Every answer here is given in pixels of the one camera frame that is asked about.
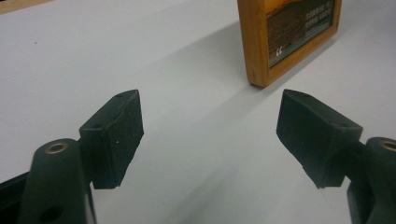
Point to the wooden table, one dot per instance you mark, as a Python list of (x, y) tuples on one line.
[(15, 5)]

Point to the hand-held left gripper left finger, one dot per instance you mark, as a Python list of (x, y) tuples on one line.
[(115, 140)]

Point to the white table sheet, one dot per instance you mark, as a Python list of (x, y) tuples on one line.
[(193, 124)]

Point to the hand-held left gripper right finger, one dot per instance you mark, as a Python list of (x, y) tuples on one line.
[(314, 140)]

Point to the wooden picture frame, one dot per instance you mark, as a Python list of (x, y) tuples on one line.
[(255, 46)]

